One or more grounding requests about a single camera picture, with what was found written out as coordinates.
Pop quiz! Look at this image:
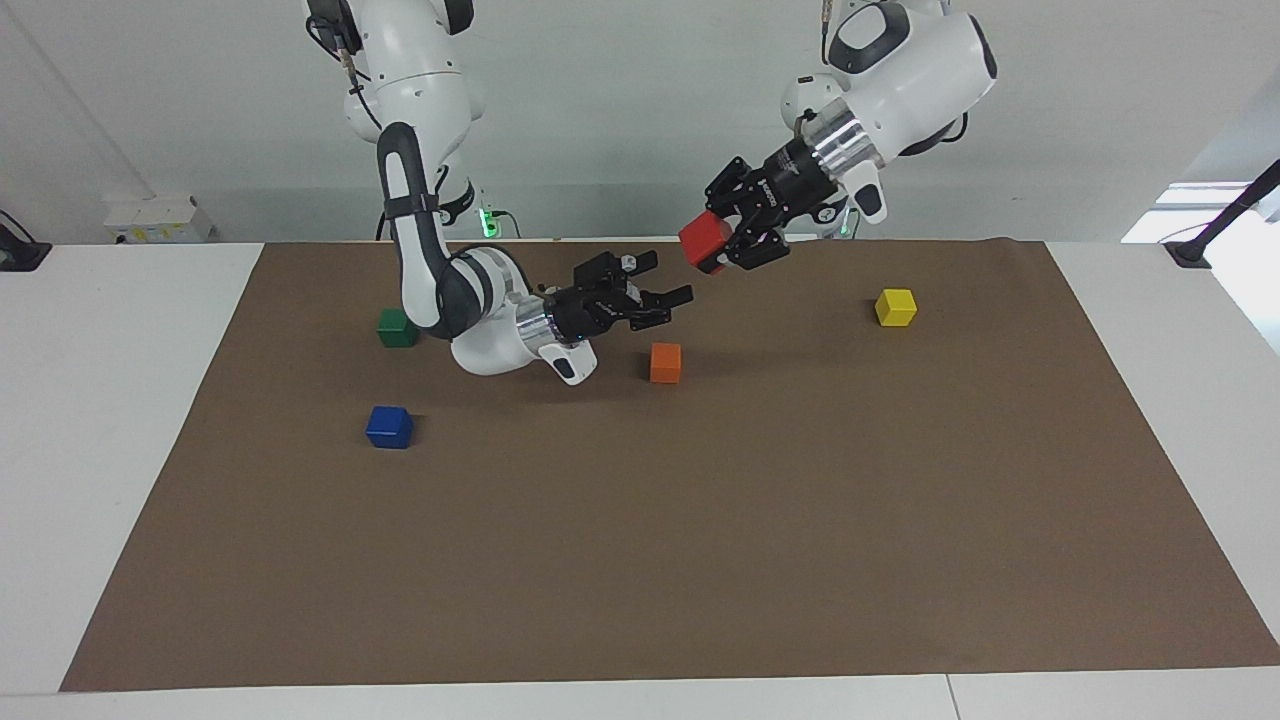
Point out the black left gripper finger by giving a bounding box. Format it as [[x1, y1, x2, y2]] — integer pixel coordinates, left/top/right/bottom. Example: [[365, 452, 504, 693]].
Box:
[[705, 155, 749, 217], [720, 230, 792, 274]]

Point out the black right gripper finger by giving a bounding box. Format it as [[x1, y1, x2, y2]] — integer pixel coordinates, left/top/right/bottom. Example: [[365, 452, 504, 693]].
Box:
[[628, 285, 695, 332], [574, 250, 659, 292]]

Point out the red wooden block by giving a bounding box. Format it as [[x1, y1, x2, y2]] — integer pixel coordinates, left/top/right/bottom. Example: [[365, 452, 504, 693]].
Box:
[[678, 210, 736, 276]]

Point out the blue wooden block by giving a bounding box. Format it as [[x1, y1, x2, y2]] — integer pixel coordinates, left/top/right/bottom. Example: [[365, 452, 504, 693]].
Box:
[[365, 405, 414, 450]]

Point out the brown table mat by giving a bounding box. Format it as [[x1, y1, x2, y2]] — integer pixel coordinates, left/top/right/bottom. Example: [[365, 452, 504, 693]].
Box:
[[60, 238, 1280, 693]]

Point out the white power box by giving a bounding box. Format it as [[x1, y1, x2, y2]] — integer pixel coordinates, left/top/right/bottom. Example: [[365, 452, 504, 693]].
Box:
[[103, 194, 217, 245]]

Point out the black table clamp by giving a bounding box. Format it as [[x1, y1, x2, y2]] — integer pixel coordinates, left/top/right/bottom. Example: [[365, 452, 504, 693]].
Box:
[[0, 210, 53, 273]]

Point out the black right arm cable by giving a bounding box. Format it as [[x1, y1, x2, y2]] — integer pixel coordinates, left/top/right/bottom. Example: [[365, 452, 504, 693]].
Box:
[[305, 10, 386, 136]]

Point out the black camera stand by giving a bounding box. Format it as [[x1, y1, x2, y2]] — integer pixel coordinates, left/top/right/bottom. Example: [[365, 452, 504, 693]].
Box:
[[1163, 158, 1280, 269]]

